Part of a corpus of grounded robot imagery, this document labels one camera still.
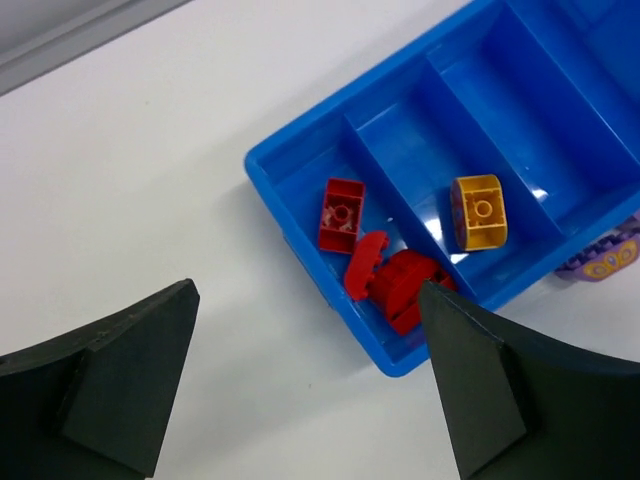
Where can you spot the red curved lego brick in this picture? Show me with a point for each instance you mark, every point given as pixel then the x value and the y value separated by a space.
pixel 367 257

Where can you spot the aluminium frame rail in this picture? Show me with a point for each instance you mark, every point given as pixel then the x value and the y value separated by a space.
pixel 38 37

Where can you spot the purple butterfly lego brick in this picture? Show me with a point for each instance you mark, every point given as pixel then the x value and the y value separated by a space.
pixel 605 256

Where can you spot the small red lego brick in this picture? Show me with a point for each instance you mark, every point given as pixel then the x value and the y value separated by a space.
pixel 341 213

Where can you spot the yellow butterfly lego brick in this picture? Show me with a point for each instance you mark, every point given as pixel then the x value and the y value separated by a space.
pixel 478 212

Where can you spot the blue divided plastic tray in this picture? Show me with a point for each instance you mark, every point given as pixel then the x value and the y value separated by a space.
pixel 542 94

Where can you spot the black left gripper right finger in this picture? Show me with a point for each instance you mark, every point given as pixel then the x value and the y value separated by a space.
pixel 521 405

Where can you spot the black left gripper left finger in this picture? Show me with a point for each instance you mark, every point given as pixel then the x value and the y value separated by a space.
pixel 95 402

